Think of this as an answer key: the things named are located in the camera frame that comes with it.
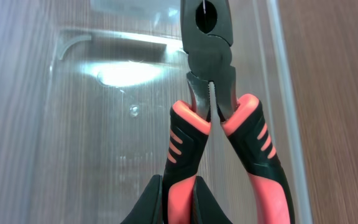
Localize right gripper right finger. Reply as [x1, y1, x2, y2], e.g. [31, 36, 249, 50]
[191, 175, 232, 224]

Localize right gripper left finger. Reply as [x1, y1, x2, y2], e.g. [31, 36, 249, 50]
[121, 175, 163, 224]

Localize clear plastic container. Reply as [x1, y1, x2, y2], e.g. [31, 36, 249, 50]
[0, 0, 313, 223]

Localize orange black long-nose pliers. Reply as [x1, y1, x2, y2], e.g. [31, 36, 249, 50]
[161, 0, 296, 224]

